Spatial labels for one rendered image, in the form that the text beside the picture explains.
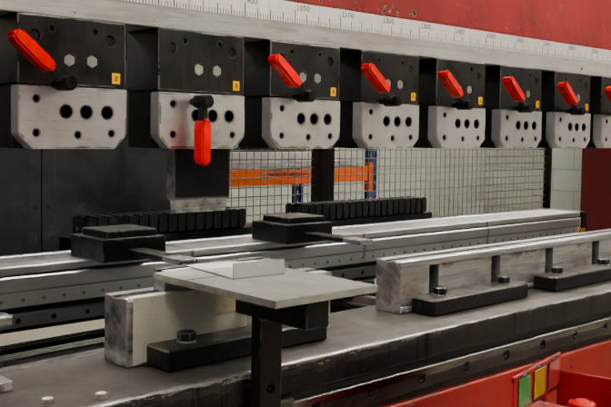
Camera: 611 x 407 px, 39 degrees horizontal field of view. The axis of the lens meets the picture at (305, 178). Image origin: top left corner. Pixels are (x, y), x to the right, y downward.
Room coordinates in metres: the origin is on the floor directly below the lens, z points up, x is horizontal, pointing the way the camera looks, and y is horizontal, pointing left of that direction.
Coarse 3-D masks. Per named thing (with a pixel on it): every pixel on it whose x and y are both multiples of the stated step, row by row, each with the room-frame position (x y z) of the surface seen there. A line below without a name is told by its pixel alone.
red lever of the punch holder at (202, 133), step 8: (200, 96) 1.20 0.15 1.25; (208, 96) 1.20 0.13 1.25; (192, 104) 1.22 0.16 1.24; (200, 104) 1.20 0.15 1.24; (208, 104) 1.20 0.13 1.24; (200, 112) 1.20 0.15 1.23; (200, 120) 1.20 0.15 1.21; (200, 128) 1.20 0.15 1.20; (208, 128) 1.20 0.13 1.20; (200, 136) 1.20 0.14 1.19; (208, 136) 1.20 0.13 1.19; (200, 144) 1.20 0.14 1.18; (208, 144) 1.20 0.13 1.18; (200, 152) 1.20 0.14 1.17; (208, 152) 1.20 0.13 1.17; (200, 160) 1.20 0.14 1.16; (208, 160) 1.20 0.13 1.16
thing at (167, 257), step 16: (128, 224) 1.51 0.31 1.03; (80, 240) 1.44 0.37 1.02; (96, 240) 1.40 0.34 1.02; (112, 240) 1.40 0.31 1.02; (128, 240) 1.42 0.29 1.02; (144, 240) 1.44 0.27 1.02; (160, 240) 1.46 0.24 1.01; (80, 256) 1.44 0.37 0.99; (96, 256) 1.40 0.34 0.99; (112, 256) 1.40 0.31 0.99; (128, 256) 1.42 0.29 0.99; (144, 256) 1.38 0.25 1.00; (160, 256) 1.34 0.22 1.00; (176, 256) 1.34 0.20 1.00
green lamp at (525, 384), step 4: (528, 376) 1.32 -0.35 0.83; (520, 380) 1.30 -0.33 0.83; (524, 380) 1.31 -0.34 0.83; (528, 380) 1.32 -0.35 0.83; (520, 384) 1.30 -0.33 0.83; (524, 384) 1.31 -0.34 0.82; (528, 384) 1.32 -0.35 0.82; (520, 388) 1.30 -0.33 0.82; (524, 388) 1.31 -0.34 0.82; (528, 388) 1.32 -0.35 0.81; (520, 392) 1.30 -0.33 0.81; (524, 392) 1.31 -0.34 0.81; (528, 392) 1.32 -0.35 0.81; (520, 396) 1.30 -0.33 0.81; (524, 396) 1.31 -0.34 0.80; (528, 396) 1.32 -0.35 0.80; (520, 400) 1.30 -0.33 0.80; (524, 400) 1.31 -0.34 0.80; (528, 400) 1.32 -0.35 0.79; (520, 404) 1.30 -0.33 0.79; (524, 404) 1.31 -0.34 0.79
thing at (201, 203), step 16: (176, 160) 1.25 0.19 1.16; (192, 160) 1.27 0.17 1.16; (224, 160) 1.31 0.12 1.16; (176, 176) 1.25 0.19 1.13; (192, 176) 1.27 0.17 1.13; (208, 176) 1.29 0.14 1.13; (224, 176) 1.31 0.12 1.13; (176, 192) 1.25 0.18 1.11; (192, 192) 1.27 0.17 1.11; (208, 192) 1.29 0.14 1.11; (224, 192) 1.31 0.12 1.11; (176, 208) 1.26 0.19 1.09; (192, 208) 1.28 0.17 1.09; (208, 208) 1.30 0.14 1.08; (224, 208) 1.32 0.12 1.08
